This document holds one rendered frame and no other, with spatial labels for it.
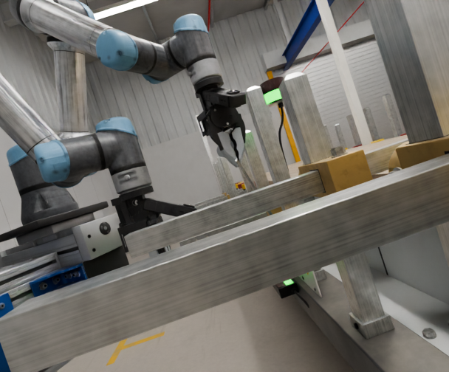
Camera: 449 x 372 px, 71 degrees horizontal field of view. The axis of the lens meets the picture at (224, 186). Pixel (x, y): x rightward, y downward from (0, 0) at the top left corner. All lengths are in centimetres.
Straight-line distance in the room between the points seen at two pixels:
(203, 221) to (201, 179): 798
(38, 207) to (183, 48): 57
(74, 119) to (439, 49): 97
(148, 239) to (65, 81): 75
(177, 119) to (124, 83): 169
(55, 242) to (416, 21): 87
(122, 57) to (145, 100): 815
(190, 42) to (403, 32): 58
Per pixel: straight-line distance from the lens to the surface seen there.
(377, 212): 18
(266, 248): 16
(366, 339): 55
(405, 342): 53
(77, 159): 64
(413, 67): 26
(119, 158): 66
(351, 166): 41
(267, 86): 74
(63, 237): 92
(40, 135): 78
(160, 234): 42
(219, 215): 41
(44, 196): 99
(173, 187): 845
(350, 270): 51
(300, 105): 48
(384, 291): 85
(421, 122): 26
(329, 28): 242
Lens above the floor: 99
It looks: 1 degrees down
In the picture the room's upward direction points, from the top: 19 degrees counter-clockwise
